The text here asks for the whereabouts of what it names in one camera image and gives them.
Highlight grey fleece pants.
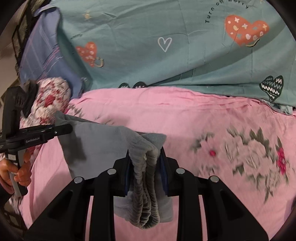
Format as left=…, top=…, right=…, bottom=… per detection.
left=55, top=111, right=174, bottom=229

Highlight person left hand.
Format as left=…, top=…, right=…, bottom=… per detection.
left=1, top=151, right=32, bottom=194

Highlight red floral quilt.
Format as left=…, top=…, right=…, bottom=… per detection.
left=18, top=77, right=72, bottom=167

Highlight dark grey folded garment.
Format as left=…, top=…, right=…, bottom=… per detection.
left=22, top=80, right=39, bottom=118

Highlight blue plaid pillow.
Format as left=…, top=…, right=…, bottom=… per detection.
left=20, top=4, right=87, bottom=98

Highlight pink floral bed sheet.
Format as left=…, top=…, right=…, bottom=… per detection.
left=19, top=86, right=296, bottom=241

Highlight teal heart print pillow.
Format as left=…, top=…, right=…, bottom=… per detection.
left=52, top=1, right=295, bottom=107

